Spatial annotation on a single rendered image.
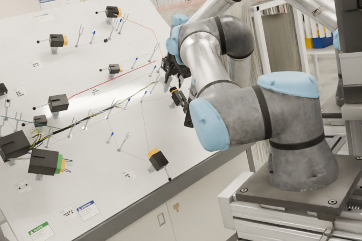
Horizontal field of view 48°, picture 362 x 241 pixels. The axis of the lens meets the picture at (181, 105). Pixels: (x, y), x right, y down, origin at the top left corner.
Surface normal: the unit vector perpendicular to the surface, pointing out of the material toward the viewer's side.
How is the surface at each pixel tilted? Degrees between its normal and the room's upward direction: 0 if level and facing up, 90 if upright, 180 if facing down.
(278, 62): 90
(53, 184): 52
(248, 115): 73
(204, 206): 90
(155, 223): 90
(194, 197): 90
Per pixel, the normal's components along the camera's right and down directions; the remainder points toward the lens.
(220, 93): -0.27, -0.81
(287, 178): -0.60, 0.04
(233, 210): -0.59, 0.34
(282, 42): -0.82, 0.33
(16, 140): 0.38, -0.54
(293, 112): 0.05, 0.25
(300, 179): -0.36, 0.02
